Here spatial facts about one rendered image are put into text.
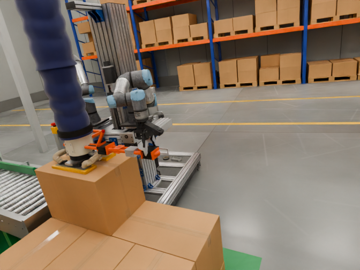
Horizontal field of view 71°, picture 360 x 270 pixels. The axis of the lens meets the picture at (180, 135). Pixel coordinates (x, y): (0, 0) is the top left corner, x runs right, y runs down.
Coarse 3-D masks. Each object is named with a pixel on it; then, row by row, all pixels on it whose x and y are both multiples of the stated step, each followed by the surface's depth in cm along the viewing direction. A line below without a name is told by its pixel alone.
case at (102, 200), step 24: (48, 168) 177; (96, 168) 166; (120, 168) 168; (48, 192) 180; (72, 192) 165; (96, 192) 152; (120, 192) 169; (72, 216) 176; (96, 216) 162; (120, 216) 170
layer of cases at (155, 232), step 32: (64, 224) 180; (128, 224) 170; (160, 224) 166; (192, 224) 162; (0, 256) 159; (32, 256) 155; (64, 256) 151; (96, 256) 148; (128, 256) 144; (160, 256) 141; (192, 256) 138
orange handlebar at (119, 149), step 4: (96, 132) 194; (100, 132) 195; (92, 136) 188; (92, 144) 170; (88, 148) 167; (92, 148) 165; (108, 148) 158; (112, 148) 156; (116, 148) 155; (120, 148) 155; (124, 148) 157; (116, 152) 156; (120, 152) 154; (124, 152) 152; (136, 152) 147; (156, 152) 142
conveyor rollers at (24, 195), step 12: (0, 180) 268; (12, 180) 262; (24, 180) 257; (36, 180) 256; (0, 192) 243; (12, 192) 237; (24, 192) 237; (36, 192) 230; (0, 204) 219; (12, 204) 219; (24, 204) 212; (36, 204) 211
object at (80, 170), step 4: (64, 160) 174; (56, 164) 175; (60, 164) 174; (64, 164) 173; (76, 164) 170; (80, 164) 166; (92, 164) 168; (56, 168) 173; (60, 168) 171; (64, 168) 169; (68, 168) 168; (72, 168) 167; (76, 168) 165; (80, 168) 164; (84, 168) 163; (88, 168) 163; (92, 168) 164; (76, 172) 164; (80, 172) 161; (84, 172) 159
